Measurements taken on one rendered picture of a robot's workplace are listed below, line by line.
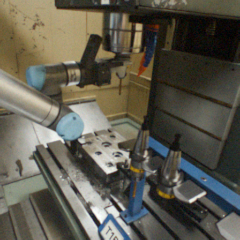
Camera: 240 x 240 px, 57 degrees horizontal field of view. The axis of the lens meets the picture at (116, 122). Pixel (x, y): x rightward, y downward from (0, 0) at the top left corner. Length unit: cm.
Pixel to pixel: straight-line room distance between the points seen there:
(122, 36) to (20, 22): 107
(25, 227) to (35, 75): 67
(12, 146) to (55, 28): 89
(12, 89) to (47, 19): 127
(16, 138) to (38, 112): 113
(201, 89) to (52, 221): 90
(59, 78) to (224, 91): 70
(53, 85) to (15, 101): 18
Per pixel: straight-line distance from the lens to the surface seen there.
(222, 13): 65
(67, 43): 182
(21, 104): 54
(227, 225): 49
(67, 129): 58
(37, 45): 175
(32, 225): 109
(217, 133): 112
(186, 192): 52
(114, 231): 76
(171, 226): 87
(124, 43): 76
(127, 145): 64
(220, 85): 107
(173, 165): 52
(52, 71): 68
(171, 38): 126
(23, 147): 163
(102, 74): 76
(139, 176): 64
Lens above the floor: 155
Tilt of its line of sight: 25 degrees down
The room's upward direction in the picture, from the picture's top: 4 degrees clockwise
